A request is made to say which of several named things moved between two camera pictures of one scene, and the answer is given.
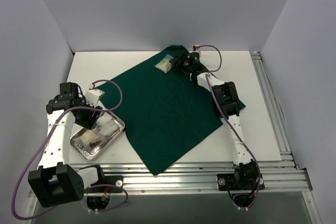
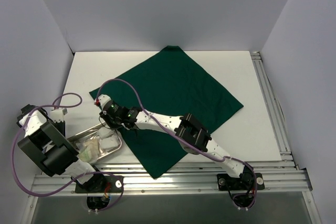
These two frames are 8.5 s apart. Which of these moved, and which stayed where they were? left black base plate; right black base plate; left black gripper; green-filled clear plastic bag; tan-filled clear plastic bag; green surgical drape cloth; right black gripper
Moved: right black gripper; left black gripper; tan-filled clear plastic bag; green-filled clear plastic bag
Stayed: left black base plate; green surgical drape cloth; right black base plate
